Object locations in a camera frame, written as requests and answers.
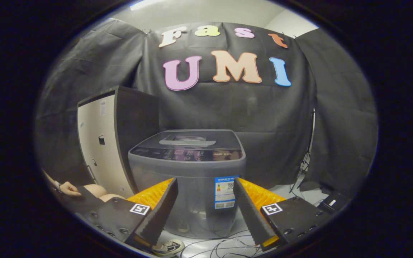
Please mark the black backdrop cloth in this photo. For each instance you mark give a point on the black backdrop cloth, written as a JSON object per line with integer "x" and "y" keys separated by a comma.
{"x": 264, "y": 107}

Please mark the grey washing machine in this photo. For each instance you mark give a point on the grey washing machine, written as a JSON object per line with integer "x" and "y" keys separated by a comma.
{"x": 192, "y": 179}

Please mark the black floor box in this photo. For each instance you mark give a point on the black floor box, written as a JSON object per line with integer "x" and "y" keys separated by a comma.
{"x": 332, "y": 202}

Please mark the wrist watch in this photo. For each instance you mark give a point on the wrist watch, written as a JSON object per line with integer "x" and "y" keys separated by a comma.
{"x": 57, "y": 185}

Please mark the black and cream cabinet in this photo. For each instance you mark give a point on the black and cream cabinet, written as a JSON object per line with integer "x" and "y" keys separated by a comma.
{"x": 99, "y": 154}

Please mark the black light stand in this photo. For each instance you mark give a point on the black light stand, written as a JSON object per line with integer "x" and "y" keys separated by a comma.
{"x": 305, "y": 161}

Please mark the dark washing machine lid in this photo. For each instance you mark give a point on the dark washing machine lid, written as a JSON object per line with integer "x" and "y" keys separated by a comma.
{"x": 224, "y": 138}

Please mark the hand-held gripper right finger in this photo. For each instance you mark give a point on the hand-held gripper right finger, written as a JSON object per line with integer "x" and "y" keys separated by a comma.
{"x": 252, "y": 215}

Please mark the black and white sneaker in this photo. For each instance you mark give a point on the black and white sneaker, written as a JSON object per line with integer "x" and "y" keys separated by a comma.
{"x": 170, "y": 247}

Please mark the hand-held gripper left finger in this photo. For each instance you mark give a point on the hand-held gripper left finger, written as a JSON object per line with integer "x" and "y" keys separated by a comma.
{"x": 157, "y": 215}

